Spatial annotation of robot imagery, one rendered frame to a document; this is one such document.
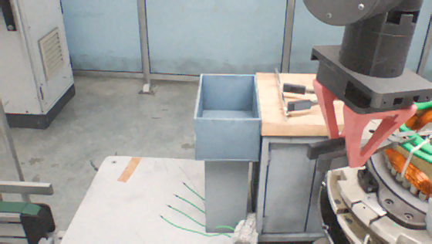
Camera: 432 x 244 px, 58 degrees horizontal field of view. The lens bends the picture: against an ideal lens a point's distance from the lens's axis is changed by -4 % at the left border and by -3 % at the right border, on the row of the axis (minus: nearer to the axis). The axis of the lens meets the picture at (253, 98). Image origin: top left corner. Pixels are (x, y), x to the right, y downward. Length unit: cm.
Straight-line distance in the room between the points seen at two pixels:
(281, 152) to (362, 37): 39
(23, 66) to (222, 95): 191
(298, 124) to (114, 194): 48
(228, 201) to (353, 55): 51
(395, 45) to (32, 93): 245
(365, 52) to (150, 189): 71
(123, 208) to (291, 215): 36
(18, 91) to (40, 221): 176
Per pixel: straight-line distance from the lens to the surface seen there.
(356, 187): 49
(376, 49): 33
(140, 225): 88
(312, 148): 39
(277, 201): 76
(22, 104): 273
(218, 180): 75
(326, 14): 26
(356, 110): 33
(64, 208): 215
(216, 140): 67
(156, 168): 101
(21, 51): 256
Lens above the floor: 140
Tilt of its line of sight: 28 degrees down
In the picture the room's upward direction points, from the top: 3 degrees clockwise
